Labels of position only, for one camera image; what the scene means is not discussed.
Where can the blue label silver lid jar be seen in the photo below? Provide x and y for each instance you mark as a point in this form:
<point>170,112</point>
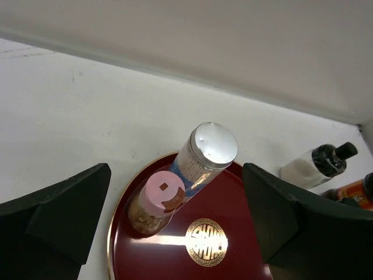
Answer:
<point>208,151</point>

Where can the pink lid spice shaker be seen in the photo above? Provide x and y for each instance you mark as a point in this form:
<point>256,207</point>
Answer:
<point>154,205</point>

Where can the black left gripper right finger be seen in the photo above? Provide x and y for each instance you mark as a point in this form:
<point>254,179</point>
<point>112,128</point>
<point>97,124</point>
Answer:
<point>302,235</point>

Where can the black cap white powder bottle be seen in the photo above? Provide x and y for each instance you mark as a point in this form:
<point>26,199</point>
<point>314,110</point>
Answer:
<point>318,165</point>

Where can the red lid dark sauce jar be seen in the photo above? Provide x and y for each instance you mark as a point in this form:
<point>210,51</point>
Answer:
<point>360,191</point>

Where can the red round tray gold emblem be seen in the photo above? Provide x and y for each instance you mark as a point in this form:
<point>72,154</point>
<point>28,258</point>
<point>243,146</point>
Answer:
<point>211,237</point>

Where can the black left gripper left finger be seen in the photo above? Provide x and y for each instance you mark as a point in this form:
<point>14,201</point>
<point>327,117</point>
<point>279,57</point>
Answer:
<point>48,234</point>

